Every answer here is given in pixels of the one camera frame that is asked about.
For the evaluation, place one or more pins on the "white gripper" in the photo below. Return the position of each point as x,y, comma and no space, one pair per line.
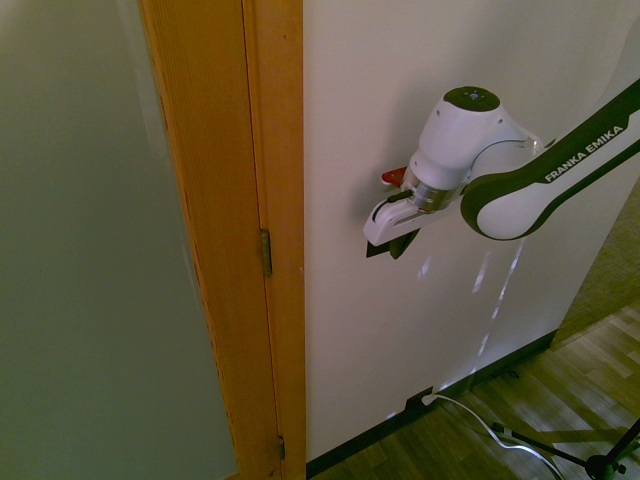
400,227

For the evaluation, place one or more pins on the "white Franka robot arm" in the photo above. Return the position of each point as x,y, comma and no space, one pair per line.
505,210

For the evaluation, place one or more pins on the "small red tab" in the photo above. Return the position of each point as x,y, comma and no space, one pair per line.
392,176

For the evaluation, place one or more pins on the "brass door hinge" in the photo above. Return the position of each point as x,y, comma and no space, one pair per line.
266,252
281,447

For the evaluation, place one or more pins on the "white power plug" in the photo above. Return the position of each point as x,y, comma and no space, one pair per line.
428,400

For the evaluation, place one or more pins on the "black baseboard strip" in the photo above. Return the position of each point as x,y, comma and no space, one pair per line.
450,395

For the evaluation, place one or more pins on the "frosted glass door panel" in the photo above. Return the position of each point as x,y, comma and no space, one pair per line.
90,240

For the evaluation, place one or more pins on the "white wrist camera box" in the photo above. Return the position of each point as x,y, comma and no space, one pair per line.
387,211

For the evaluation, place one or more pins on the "dark wall outlet plate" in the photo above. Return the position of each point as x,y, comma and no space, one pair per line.
417,397

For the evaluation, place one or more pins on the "wooden door frame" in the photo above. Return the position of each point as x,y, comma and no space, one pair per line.
235,200

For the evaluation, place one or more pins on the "black camera tripod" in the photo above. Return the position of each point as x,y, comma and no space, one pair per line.
590,452

